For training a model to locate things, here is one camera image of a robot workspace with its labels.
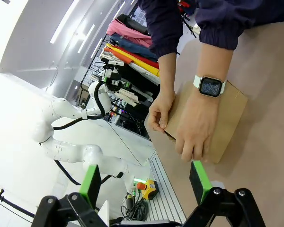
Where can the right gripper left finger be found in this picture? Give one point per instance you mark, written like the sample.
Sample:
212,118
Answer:
88,186

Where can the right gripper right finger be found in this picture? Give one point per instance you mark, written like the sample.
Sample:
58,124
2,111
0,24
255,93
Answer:
202,182

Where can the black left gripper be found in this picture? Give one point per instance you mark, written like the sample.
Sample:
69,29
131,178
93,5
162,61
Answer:
114,81

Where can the brown cardboard box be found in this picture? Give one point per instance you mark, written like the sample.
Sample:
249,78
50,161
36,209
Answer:
227,118

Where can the person's right forearm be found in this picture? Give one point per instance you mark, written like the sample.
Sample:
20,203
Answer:
166,73

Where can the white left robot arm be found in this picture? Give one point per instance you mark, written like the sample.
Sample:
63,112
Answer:
66,149

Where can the person's left forearm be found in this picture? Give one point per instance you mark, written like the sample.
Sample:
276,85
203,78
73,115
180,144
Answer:
214,61

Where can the black garment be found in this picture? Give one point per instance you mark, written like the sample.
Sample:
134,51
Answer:
137,80

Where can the orange garment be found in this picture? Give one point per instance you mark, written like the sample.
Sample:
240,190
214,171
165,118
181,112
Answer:
118,55

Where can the white garment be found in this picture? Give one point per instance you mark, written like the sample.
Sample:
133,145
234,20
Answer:
142,71

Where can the stack of coloured clothes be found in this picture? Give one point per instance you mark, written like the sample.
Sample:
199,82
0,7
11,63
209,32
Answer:
142,63

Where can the red garment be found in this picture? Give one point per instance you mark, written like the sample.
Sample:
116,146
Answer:
144,59

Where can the blue garment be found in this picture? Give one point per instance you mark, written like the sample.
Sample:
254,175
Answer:
132,47

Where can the pink garment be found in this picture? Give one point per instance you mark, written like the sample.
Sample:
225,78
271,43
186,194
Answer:
127,30

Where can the yellow emergency stop button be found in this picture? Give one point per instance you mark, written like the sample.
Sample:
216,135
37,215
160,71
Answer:
149,189

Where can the person in purple jacket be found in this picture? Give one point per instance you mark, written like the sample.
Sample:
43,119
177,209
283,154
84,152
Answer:
168,23

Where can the white smartwatch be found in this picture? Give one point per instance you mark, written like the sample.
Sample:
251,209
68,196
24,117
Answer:
209,86

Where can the aluminium rail plate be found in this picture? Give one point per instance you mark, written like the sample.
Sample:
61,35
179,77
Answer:
165,189

